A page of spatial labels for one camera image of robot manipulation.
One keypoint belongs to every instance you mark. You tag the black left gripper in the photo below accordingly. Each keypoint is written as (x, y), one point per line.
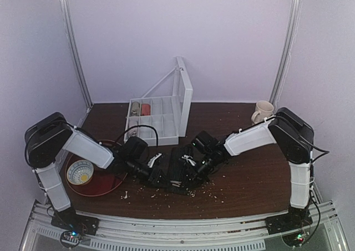
(155, 176)

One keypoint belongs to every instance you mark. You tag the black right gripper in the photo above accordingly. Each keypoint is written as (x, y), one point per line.
(191, 173)

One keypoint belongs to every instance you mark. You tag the black striped underwear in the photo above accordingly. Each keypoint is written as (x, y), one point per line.
(181, 173)

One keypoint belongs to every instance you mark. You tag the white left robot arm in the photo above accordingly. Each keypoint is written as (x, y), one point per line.
(54, 135)

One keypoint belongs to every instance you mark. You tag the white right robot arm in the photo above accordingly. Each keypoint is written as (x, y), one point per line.
(284, 132)

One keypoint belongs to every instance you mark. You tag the round red tray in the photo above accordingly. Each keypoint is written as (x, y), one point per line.
(101, 183)

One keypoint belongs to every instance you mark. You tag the red rolled cloth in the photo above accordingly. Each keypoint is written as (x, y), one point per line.
(145, 109)

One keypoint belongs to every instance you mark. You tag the beige rolled cloth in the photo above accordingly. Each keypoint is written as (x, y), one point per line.
(135, 108)

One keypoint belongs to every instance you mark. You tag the white compartment organizer box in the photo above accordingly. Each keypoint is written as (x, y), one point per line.
(170, 100)

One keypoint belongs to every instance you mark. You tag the blue patterned bowl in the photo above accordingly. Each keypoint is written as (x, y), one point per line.
(80, 172)

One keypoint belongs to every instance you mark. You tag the cream floral mug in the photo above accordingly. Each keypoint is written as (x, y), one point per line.
(263, 109)

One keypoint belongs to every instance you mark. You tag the aluminium front rail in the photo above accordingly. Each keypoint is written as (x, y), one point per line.
(241, 233)

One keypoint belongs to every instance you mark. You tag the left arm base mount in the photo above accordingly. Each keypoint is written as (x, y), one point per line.
(76, 226)

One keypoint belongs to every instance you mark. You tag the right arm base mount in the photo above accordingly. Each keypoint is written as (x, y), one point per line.
(295, 226)

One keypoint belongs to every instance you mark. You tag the left aluminium frame post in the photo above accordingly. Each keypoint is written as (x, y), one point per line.
(74, 52)

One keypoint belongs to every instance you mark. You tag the aluminium frame post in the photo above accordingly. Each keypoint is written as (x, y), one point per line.
(74, 52)
(286, 52)

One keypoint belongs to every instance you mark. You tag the right aluminium frame post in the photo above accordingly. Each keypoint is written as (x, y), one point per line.
(286, 52)

